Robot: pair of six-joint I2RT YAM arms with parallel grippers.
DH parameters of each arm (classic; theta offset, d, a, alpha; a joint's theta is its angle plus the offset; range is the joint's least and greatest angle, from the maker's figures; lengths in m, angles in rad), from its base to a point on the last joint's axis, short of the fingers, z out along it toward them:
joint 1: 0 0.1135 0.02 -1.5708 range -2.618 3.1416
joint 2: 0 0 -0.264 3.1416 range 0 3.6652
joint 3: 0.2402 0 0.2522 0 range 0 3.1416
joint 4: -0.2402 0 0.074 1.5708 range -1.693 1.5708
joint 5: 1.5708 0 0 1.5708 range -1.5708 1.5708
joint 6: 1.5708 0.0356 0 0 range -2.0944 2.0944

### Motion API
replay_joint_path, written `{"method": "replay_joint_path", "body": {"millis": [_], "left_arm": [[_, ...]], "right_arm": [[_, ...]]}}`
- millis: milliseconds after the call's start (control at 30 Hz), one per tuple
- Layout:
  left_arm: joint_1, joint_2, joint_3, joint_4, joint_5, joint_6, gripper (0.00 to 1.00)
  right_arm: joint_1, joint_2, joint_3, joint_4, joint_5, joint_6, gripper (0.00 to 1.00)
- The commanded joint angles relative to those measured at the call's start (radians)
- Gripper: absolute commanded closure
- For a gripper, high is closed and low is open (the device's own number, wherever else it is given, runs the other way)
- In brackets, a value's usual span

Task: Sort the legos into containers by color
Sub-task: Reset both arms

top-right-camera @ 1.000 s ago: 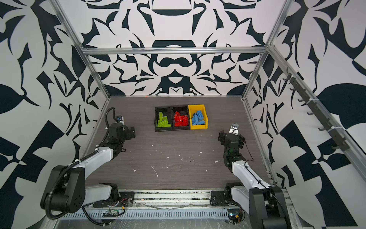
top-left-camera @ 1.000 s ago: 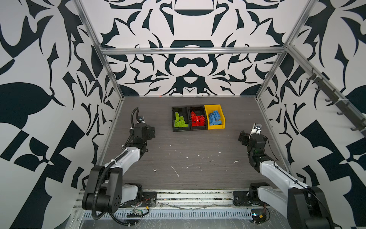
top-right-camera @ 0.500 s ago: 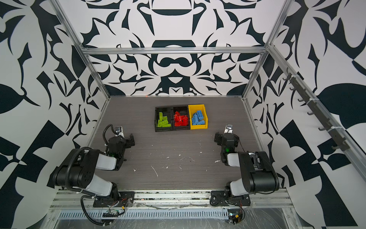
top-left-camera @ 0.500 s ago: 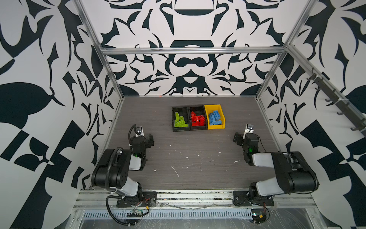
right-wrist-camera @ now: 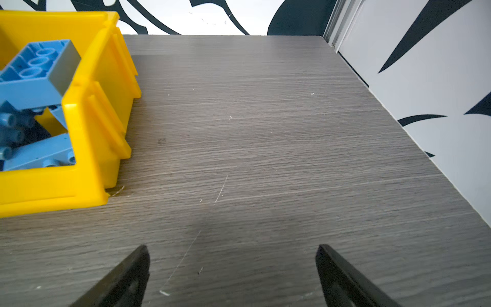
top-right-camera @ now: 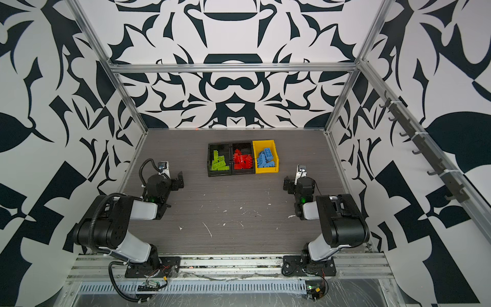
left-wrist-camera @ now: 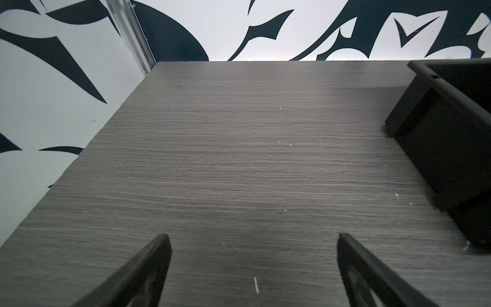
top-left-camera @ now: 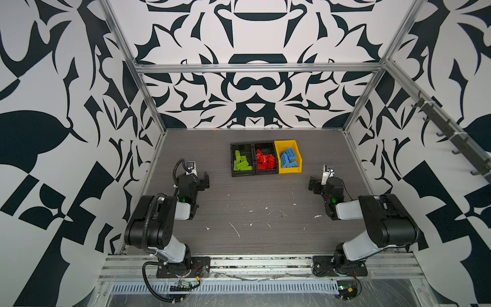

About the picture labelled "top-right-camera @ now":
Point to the right circuit board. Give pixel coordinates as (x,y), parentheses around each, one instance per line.
(317,291)

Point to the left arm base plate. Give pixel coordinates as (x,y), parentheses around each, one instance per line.
(165,266)

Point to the circuit board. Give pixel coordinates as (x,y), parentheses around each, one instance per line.
(317,291)
(152,286)

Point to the yellow bin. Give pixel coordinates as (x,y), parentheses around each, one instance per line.
(258,147)

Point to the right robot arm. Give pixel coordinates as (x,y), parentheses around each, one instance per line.
(342,223)

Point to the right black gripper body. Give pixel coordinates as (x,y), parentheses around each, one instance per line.
(297,199)

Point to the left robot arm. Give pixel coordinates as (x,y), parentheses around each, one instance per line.
(105,226)

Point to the middle black bin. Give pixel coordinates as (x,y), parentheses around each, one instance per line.
(245,147)

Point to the green lego brick cluster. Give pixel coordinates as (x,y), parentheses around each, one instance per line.
(219,166)

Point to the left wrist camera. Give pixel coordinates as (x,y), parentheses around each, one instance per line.
(163,169)

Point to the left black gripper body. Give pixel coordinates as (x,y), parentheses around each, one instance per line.
(178,182)

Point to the left circuit board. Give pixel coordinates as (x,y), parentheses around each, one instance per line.
(152,286)

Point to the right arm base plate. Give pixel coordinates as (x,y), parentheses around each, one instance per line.
(293,265)

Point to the white cable duct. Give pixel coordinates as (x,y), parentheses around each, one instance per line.
(201,287)

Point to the red lego arch piece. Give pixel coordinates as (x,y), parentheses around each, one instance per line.
(242,161)

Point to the left black bin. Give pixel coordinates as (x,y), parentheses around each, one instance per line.
(225,155)

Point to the black bin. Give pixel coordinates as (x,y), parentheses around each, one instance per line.
(245,147)
(225,155)

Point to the blue lego brick front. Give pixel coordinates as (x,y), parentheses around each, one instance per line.
(266,159)

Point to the wall hook rail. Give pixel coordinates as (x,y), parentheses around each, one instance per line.
(428,148)

